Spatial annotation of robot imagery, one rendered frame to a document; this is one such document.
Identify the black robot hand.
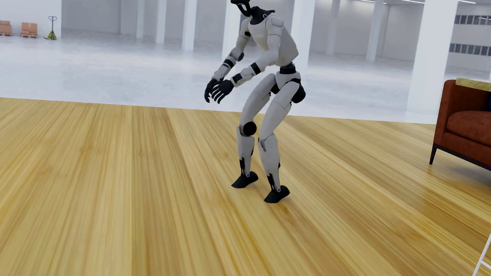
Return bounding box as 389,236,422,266
210,78,236,106
203,79,218,105

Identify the white right robot leg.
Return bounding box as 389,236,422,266
233,70,278,178

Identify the white robot leg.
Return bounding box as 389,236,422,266
233,70,278,178
253,78,301,192

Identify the white left robot leg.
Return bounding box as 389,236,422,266
253,78,301,192

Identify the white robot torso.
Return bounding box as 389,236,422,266
237,6,313,105

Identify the white square column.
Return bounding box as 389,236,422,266
180,0,198,52
287,0,316,70
406,0,459,115

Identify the black right robot foot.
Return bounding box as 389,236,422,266
231,170,259,190

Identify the black robot foot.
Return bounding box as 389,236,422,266
231,170,259,190
263,183,291,205

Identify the black left robot foot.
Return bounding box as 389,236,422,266
263,183,291,205

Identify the yellow pallet jack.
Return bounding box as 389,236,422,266
44,15,60,41

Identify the rust brown sofa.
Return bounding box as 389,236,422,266
428,78,491,183

